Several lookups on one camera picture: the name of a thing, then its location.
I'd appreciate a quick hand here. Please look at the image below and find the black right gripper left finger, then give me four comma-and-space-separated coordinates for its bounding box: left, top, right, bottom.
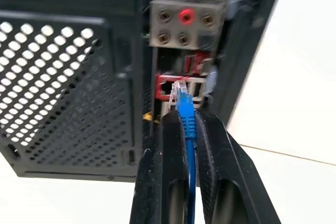
129, 109, 190, 224

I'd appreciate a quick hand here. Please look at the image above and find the black computer tower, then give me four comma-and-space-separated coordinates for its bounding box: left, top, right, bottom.
0, 0, 290, 184

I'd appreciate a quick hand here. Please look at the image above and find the blue ethernet cable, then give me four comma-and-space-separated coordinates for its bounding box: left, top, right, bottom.
169, 80, 198, 224

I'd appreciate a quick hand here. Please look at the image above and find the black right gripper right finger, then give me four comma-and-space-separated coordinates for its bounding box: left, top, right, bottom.
193, 109, 282, 224

